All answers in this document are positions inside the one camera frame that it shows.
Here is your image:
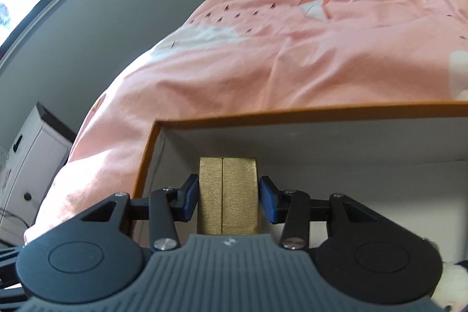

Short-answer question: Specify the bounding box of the pink printed blanket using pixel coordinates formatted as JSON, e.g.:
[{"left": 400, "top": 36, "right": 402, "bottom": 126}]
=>
[{"left": 24, "top": 0, "right": 468, "bottom": 247}]

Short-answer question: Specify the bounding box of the orange cardboard box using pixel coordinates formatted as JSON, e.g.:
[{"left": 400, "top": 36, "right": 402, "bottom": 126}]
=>
[{"left": 132, "top": 99, "right": 468, "bottom": 261}]

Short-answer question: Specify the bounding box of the white cabinet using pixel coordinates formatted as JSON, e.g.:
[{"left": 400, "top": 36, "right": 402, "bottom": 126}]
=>
[{"left": 0, "top": 102, "right": 76, "bottom": 227}]

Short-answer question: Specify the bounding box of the gold gift box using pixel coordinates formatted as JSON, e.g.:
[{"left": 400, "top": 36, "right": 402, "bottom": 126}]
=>
[{"left": 197, "top": 156, "right": 262, "bottom": 236}]

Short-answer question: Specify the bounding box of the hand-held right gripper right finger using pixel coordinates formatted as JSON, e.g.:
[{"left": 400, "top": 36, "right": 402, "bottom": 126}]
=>
[{"left": 258, "top": 175, "right": 385, "bottom": 250}]

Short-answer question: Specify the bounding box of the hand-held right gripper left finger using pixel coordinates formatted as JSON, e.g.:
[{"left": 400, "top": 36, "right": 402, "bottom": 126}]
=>
[{"left": 78, "top": 173, "right": 200, "bottom": 252}]

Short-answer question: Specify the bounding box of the panda plush toy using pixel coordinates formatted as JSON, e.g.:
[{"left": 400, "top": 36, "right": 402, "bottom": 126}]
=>
[{"left": 431, "top": 254, "right": 468, "bottom": 312}]

